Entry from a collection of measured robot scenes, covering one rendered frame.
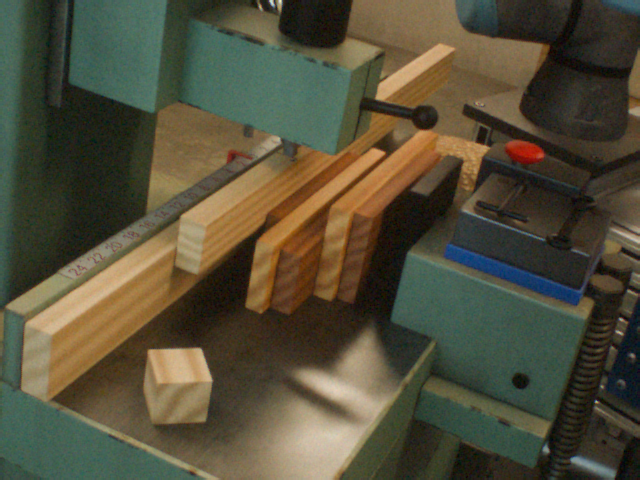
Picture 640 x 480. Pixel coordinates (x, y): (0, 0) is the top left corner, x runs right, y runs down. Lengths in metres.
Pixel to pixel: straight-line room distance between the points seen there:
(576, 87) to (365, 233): 0.76
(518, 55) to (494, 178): 3.50
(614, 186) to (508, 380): 0.87
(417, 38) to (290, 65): 3.66
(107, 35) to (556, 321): 0.39
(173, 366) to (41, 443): 0.10
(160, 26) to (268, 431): 0.31
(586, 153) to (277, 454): 0.89
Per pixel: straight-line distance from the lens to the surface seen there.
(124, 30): 0.82
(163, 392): 0.65
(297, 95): 0.80
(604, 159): 1.46
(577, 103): 1.50
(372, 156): 0.92
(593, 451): 0.87
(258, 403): 0.69
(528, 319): 0.77
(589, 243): 0.77
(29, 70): 0.84
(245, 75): 0.81
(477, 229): 0.76
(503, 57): 4.34
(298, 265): 0.76
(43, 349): 0.65
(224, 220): 0.75
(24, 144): 0.87
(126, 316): 0.72
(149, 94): 0.82
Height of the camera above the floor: 1.31
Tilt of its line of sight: 28 degrees down
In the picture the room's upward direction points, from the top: 12 degrees clockwise
